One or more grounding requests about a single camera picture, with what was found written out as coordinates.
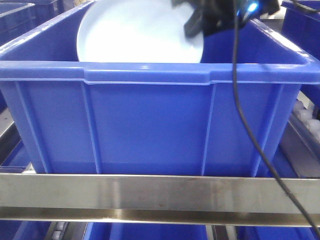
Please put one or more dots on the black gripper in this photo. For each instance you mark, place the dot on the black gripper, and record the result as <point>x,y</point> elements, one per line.
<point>213,16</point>

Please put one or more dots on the light blue plate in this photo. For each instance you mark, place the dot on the light blue plate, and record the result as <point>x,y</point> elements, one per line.
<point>137,31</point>

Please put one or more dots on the blue plastic crate right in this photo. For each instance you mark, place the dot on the blue plastic crate right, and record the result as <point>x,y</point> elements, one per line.
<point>301,24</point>

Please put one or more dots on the blue plastic crate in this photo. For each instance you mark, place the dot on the blue plastic crate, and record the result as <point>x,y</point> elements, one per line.
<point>124,118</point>
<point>301,24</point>
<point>20,16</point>

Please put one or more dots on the white roller track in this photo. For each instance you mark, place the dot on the white roller track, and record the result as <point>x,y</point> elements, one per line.
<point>306,117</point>

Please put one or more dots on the blue plastic crate middle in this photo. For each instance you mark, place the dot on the blue plastic crate middle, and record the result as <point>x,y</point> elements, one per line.
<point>124,118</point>

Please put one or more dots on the blue plastic crate left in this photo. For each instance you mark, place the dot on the blue plastic crate left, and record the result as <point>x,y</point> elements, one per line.
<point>20,16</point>

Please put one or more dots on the stainless steel shelf rail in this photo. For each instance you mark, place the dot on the stainless steel shelf rail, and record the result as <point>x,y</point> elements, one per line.
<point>196,200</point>

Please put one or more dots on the blue crate below rail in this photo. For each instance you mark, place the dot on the blue crate below rail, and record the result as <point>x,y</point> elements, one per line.
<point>144,231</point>

